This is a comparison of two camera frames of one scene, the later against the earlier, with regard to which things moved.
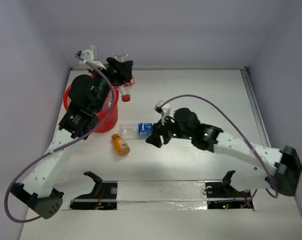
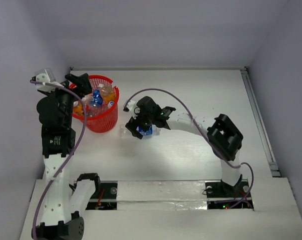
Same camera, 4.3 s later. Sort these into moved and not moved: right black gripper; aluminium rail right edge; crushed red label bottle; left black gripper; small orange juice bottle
Moved: right black gripper; crushed red label bottle; left black gripper; small orange juice bottle
Not moved: aluminium rail right edge
